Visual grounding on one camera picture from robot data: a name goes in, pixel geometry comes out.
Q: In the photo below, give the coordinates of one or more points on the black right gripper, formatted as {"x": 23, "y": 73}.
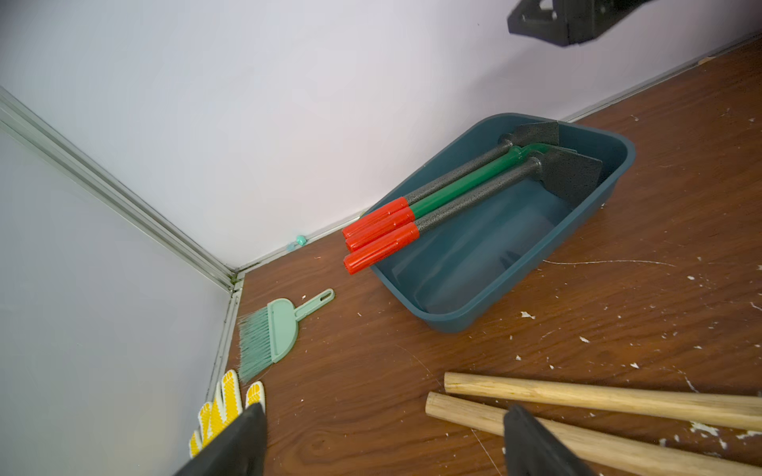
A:
{"x": 566, "y": 23}

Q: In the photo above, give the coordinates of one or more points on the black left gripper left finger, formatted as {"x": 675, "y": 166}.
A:
{"x": 238, "y": 451}

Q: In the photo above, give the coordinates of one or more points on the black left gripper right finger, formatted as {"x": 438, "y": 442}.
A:
{"x": 531, "y": 450}

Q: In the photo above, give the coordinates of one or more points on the speckled black metal hoe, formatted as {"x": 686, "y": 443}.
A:
{"x": 547, "y": 132}

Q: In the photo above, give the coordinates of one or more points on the green metal hoe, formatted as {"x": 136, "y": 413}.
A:
{"x": 516, "y": 156}

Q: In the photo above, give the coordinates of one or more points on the teal plastic storage box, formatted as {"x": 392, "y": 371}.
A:
{"x": 454, "y": 274}

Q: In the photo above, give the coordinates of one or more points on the yellow white work glove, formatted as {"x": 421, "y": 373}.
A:
{"x": 227, "y": 404}

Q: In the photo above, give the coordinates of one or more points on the mint green hand brush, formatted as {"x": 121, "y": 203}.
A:
{"x": 268, "y": 335}

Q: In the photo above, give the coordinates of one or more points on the wooden handled hoe lower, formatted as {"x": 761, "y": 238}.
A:
{"x": 596, "y": 447}

